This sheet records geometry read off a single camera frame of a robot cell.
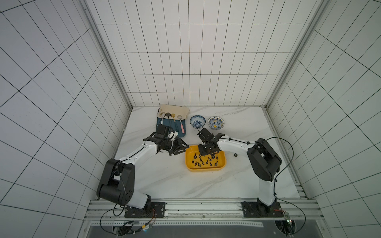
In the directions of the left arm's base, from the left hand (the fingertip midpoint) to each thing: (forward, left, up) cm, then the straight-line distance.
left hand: (185, 149), depth 83 cm
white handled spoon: (+35, +20, -10) cm, 42 cm away
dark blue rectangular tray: (+25, +7, -10) cm, 28 cm away
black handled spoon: (+37, +16, -11) cm, 41 cm away
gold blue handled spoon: (+35, +11, -10) cm, 38 cm away
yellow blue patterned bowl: (+27, -21, -9) cm, 35 cm away
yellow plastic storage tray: (-3, -6, -11) cm, 13 cm away
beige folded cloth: (+41, +10, -10) cm, 43 cm away
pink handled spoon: (+32, +6, -9) cm, 34 cm away
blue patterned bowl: (+29, -9, -6) cm, 31 cm away
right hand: (+4, -7, -11) cm, 13 cm away
